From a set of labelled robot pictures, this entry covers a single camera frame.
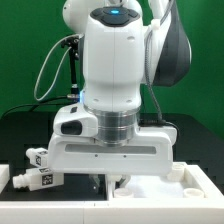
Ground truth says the grey looped cable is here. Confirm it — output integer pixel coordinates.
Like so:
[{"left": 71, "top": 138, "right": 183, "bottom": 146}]
[{"left": 33, "top": 34, "right": 80, "bottom": 102}]

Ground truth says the black cable on table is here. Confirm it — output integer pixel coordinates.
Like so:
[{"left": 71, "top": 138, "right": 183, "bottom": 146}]
[{"left": 1, "top": 95, "right": 70, "bottom": 118}]

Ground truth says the white fence wall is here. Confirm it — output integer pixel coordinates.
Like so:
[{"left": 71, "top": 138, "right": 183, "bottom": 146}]
[
  {"left": 0, "top": 164, "right": 10, "bottom": 193},
  {"left": 0, "top": 202, "right": 224, "bottom": 224}
]

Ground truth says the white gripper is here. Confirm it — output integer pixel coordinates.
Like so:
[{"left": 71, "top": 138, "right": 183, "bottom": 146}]
[{"left": 48, "top": 126, "right": 177, "bottom": 191}]

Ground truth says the white front fence wall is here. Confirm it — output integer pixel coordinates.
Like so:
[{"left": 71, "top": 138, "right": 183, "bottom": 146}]
[{"left": 0, "top": 202, "right": 224, "bottom": 224}]

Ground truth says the white square tabletop tray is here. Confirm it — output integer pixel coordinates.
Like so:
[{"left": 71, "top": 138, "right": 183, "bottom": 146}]
[{"left": 107, "top": 162, "right": 224, "bottom": 201}]

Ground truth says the black camera stand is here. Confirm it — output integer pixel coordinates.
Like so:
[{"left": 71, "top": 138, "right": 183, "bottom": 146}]
[{"left": 61, "top": 35, "right": 84, "bottom": 104}]

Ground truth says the white left fence wall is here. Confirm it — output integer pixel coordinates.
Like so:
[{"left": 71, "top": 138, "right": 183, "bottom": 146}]
[{"left": 0, "top": 164, "right": 10, "bottom": 193}]

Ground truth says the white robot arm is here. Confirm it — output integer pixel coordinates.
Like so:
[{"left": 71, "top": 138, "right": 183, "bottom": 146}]
[{"left": 48, "top": 0, "right": 191, "bottom": 181}]

